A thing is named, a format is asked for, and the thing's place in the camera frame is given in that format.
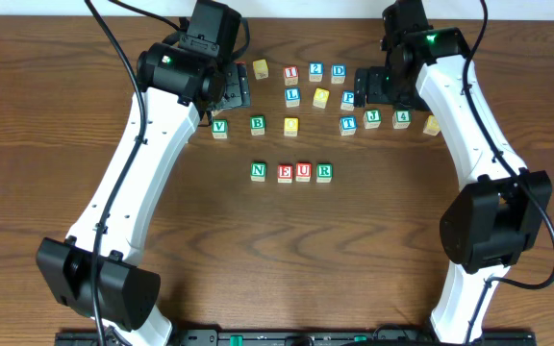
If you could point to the red I block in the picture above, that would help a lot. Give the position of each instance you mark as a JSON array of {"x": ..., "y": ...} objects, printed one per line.
[{"x": 291, "y": 75}]

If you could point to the blue P block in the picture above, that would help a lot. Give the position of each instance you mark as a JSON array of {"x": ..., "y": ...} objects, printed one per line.
[{"x": 347, "y": 101}]

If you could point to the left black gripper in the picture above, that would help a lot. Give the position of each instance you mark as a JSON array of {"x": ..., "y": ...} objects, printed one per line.
[{"x": 237, "y": 87}]

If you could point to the yellow S block top row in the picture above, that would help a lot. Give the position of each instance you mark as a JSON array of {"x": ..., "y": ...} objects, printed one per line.
[{"x": 260, "y": 68}]

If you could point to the green B block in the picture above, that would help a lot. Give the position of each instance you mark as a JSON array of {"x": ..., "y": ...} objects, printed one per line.
[{"x": 257, "y": 125}]

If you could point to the yellow S block bottom right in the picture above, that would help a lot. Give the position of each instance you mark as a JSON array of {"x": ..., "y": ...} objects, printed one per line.
[{"x": 431, "y": 126}]

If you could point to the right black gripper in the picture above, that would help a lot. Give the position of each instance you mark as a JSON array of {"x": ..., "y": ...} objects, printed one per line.
[{"x": 363, "y": 87}]

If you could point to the yellow o block row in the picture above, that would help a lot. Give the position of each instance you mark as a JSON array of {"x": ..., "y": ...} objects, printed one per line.
[
  {"x": 321, "y": 97},
  {"x": 291, "y": 126}
]

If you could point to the green V block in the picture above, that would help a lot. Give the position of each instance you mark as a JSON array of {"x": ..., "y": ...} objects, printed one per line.
[{"x": 220, "y": 129}]

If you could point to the yellow O block middle row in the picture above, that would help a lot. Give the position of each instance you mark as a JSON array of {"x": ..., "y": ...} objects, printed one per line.
[{"x": 321, "y": 97}]

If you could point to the blue T block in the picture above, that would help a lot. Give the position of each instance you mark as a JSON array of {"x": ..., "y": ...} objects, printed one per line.
[{"x": 348, "y": 125}]

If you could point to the yellow O block bottom row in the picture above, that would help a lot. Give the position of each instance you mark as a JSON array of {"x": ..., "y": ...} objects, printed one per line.
[{"x": 291, "y": 126}]

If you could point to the green J block right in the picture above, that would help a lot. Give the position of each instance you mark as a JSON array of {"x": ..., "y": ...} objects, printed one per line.
[{"x": 372, "y": 119}]

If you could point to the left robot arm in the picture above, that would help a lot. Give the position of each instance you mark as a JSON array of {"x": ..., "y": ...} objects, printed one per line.
[{"x": 178, "y": 84}]

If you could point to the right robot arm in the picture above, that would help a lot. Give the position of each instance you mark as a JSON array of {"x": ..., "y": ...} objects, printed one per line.
[{"x": 501, "y": 204}]

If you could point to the green 4 block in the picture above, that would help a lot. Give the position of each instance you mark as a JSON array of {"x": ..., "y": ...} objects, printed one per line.
[{"x": 401, "y": 120}]

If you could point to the green N block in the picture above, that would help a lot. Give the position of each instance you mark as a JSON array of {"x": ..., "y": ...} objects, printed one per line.
[{"x": 258, "y": 171}]

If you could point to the green R block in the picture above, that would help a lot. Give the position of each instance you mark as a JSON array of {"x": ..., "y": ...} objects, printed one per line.
[{"x": 324, "y": 173}]

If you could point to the red U block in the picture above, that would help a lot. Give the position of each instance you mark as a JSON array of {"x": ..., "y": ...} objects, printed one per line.
[{"x": 303, "y": 172}]

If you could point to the blue L block centre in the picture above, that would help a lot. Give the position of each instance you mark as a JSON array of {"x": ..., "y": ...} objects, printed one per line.
[{"x": 292, "y": 97}]

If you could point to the red E block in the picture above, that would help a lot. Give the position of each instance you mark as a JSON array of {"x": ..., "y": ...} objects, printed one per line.
[{"x": 285, "y": 173}]

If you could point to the blue D block centre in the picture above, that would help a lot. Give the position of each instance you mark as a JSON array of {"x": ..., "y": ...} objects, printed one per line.
[{"x": 338, "y": 73}]

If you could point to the blue 2 block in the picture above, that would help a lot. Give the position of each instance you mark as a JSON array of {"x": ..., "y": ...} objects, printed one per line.
[{"x": 316, "y": 71}]

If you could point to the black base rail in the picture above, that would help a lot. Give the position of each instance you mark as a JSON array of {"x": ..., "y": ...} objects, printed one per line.
[{"x": 385, "y": 336}]

